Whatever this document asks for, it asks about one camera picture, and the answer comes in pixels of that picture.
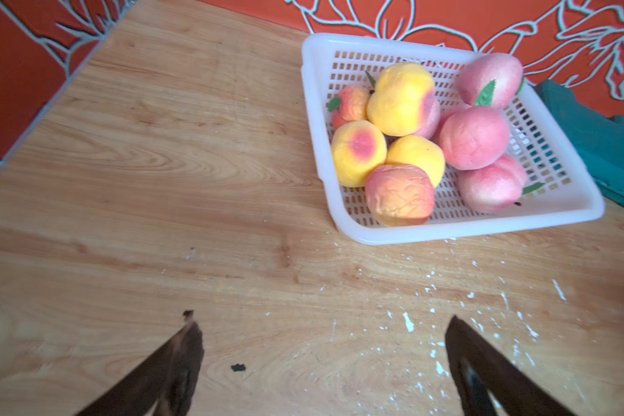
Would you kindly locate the pink peach with leaf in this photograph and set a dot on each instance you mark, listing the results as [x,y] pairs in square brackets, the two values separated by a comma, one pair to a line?
[492,189]
[429,128]
[474,138]

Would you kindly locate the orange pink peach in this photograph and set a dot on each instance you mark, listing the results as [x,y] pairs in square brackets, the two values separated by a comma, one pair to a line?
[400,195]

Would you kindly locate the pink peach with leaf upper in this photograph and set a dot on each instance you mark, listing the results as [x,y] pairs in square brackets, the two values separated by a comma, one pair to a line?
[492,189]

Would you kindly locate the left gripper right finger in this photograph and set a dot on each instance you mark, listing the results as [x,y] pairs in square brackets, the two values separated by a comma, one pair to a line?
[480,372]

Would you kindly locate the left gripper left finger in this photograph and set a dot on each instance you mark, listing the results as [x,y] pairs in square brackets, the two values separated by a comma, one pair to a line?
[164,383]

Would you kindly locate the pink peach with leaf lower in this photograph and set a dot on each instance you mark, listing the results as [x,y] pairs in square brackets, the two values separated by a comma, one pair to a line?
[474,138]

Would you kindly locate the pink plastic perforated basket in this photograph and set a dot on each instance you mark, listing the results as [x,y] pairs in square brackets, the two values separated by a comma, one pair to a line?
[559,189]

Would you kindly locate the yellow red peach front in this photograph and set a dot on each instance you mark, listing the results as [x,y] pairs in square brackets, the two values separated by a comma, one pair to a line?
[402,99]

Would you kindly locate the orange red peach with leaf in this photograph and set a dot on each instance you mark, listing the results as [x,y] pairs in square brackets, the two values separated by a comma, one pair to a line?
[350,105]

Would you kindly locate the pink peach front with leaf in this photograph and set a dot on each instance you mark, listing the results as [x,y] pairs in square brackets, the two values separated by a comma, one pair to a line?
[429,128]

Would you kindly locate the green plastic tool case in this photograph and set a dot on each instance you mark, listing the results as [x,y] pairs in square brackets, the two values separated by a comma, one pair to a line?
[597,139]

